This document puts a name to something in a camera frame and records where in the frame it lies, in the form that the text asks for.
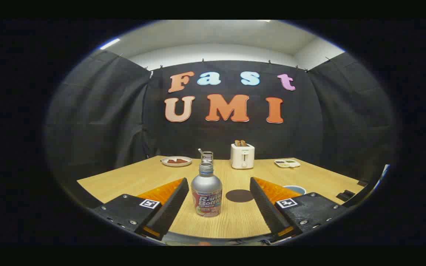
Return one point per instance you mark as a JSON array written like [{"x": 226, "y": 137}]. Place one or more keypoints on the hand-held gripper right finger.
[{"x": 266, "y": 207}]

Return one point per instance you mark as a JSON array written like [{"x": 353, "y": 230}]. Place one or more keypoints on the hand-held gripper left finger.
[{"x": 170, "y": 210}]

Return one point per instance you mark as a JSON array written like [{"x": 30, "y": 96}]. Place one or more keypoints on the dark brown round coaster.
[{"x": 239, "y": 195}]

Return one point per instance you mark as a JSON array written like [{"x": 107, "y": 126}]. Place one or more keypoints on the white cup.
[{"x": 294, "y": 189}]

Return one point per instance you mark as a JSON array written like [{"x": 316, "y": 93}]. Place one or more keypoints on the silver juice bottle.
[{"x": 206, "y": 188}]

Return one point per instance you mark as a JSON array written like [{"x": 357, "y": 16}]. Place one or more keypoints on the wooden table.
[{"x": 235, "y": 218}]

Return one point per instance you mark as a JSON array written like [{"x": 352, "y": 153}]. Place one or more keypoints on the small white food tray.
[{"x": 287, "y": 163}]

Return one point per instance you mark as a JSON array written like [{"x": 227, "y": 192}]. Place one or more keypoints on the white plate with food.
[{"x": 176, "y": 161}]

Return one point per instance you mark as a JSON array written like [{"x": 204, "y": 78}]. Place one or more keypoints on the white toaster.
[{"x": 242, "y": 157}]

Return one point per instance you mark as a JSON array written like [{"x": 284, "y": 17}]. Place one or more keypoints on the clear glass jar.
[{"x": 207, "y": 157}]

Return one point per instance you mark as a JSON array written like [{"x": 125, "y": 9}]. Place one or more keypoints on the black table clamp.
[
  {"x": 362, "y": 183},
  {"x": 345, "y": 195}
]

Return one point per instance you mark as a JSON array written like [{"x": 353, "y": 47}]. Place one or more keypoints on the black backdrop cloth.
[{"x": 102, "y": 111}]

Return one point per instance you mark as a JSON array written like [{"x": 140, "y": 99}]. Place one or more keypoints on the ceiling light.
[{"x": 110, "y": 43}]

